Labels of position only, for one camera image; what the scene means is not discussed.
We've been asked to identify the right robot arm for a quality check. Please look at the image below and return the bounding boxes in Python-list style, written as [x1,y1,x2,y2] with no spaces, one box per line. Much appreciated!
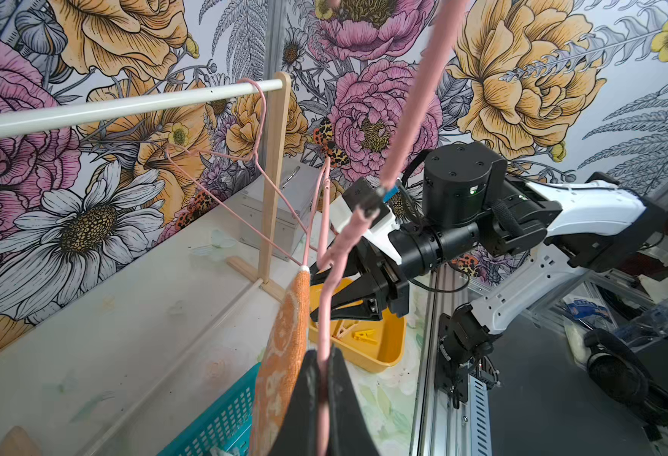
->
[330,142,668,404]

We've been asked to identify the black headphones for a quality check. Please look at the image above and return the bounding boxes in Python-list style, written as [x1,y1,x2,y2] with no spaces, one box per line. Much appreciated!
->
[583,329,668,427]

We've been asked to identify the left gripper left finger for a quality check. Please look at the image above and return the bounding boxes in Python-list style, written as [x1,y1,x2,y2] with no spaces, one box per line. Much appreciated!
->
[268,350,320,456]

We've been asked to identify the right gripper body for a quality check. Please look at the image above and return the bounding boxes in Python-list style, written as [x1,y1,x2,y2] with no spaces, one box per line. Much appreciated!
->
[356,223,479,318]

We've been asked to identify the yellow plastic tray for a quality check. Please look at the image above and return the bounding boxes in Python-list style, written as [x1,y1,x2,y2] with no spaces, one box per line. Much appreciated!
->
[330,310,406,374]

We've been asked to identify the silver metal case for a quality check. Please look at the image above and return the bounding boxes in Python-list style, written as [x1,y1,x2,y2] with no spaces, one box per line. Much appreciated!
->
[230,158,320,253]

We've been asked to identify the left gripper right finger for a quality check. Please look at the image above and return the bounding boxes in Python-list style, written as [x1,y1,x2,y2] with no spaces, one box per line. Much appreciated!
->
[329,348,379,456]

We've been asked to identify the orange bunny towel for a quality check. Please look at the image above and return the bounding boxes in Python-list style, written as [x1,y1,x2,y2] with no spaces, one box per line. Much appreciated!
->
[249,266,310,455]

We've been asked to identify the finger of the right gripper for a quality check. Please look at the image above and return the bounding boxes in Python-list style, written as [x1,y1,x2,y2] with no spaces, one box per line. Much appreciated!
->
[330,274,389,321]
[309,250,372,287]

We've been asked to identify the wooden clothes rack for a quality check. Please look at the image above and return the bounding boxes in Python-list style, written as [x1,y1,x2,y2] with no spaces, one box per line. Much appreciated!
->
[0,73,291,455]

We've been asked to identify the aluminium front rail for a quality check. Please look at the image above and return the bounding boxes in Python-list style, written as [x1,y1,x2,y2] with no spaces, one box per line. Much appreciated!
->
[409,265,493,455]

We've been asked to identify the yellow clothespin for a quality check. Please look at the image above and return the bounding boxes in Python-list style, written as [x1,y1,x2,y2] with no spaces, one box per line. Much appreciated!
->
[353,329,379,345]

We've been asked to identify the teal plastic basket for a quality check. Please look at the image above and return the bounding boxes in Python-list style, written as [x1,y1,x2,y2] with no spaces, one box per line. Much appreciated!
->
[159,363,261,456]

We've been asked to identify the pink hanger with orange towel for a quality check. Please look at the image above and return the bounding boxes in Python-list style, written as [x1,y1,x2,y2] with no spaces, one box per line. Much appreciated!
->
[316,1,469,455]

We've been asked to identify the clear plastic bottle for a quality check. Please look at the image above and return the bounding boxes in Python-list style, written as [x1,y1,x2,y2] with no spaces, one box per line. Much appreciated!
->
[613,298,668,352]

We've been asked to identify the pink hanger with blue towel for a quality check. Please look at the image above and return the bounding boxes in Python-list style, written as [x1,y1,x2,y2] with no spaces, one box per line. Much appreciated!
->
[165,78,312,266]

